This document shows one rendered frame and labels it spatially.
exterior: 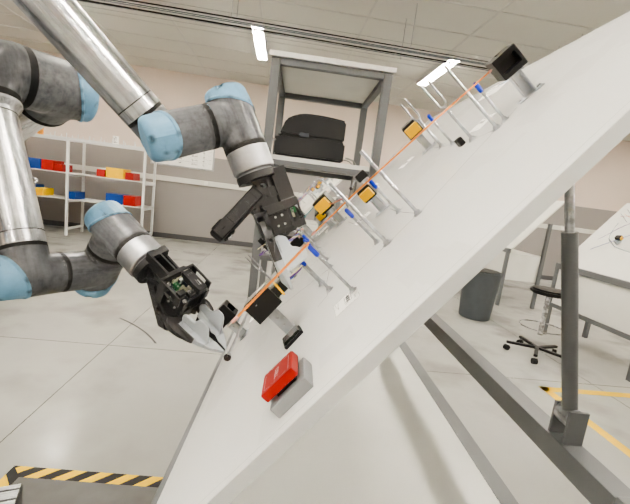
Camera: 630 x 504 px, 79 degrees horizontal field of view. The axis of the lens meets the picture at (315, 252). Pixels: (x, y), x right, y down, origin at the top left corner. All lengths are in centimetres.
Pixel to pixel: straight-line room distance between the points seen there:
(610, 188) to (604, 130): 1050
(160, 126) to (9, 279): 34
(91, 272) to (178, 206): 761
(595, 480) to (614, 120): 47
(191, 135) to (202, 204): 765
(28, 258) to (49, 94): 34
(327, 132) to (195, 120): 109
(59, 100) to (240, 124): 42
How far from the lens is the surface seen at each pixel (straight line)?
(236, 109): 69
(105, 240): 79
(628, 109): 49
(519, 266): 644
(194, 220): 836
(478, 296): 513
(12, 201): 82
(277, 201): 68
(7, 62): 93
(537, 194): 44
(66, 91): 96
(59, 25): 79
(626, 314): 462
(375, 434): 98
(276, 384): 46
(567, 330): 69
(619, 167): 1109
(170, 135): 65
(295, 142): 168
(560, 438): 77
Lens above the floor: 133
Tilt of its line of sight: 9 degrees down
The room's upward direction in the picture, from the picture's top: 7 degrees clockwise
